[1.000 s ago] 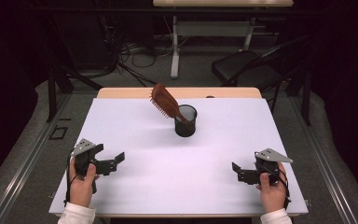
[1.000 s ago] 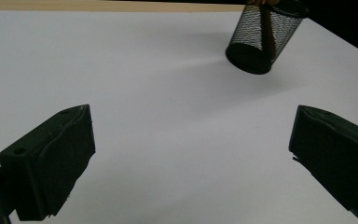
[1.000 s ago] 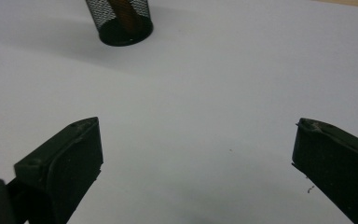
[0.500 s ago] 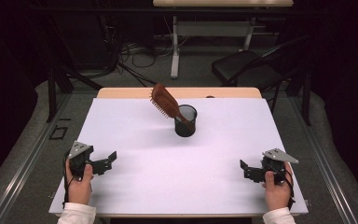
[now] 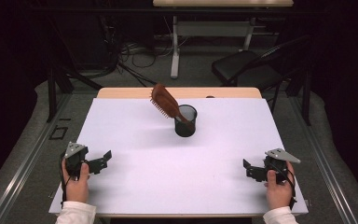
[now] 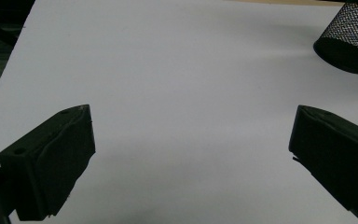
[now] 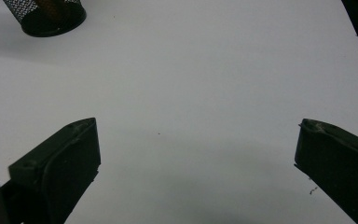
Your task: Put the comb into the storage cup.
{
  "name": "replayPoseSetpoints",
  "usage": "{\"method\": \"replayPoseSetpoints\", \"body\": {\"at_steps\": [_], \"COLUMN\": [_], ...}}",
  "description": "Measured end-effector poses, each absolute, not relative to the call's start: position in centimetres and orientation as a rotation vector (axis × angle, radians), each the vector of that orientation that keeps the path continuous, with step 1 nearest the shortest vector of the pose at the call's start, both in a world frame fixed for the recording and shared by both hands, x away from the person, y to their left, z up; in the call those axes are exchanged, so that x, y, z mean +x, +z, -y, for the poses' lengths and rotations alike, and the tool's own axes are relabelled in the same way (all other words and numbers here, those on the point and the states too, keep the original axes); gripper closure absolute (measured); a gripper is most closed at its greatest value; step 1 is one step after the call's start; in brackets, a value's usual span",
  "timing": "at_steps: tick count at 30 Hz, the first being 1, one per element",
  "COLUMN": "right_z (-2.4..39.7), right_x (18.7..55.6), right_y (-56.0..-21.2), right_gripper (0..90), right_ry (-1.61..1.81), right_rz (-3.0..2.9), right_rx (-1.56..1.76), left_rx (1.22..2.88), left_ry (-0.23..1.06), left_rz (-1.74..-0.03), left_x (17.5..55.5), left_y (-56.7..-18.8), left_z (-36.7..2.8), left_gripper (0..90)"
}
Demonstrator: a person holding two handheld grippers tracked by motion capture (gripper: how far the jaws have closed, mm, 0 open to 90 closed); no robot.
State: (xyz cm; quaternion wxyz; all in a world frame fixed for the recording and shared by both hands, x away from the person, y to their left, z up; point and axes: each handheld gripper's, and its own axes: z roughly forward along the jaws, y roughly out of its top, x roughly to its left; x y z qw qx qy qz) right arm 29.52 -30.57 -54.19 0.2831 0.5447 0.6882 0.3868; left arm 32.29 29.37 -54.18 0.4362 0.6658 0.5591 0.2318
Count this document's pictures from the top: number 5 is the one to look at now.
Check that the black mesh pen holder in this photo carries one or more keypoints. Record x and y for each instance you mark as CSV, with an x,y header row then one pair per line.
x,y
185,131

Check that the brown wooden hairbrush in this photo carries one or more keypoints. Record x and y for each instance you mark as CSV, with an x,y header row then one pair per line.
x,y
166,101

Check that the white-legged desk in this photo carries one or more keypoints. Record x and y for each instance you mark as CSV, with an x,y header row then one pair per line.
x,y
174,46

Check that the person's left hand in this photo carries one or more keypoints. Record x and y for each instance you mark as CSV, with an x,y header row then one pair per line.
x,y
76,189

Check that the black folding chair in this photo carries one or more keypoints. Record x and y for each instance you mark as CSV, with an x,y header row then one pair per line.
x,y
242,67

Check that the black metal stand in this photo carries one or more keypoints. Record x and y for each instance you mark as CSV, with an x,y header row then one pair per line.
x,y
52,93

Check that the light wooden table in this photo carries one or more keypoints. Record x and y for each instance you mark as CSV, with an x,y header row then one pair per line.
x,y
121,92

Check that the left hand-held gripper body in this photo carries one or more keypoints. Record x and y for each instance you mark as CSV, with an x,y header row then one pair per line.
x,y
76,152

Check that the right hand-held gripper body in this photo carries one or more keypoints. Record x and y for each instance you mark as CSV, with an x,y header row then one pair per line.
x,y
281,155

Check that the person's right hand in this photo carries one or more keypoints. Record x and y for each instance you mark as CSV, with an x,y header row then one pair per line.
x,y
279,196

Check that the metal floor rail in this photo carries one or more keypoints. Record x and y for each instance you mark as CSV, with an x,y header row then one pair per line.
x,y
28,161
320,155

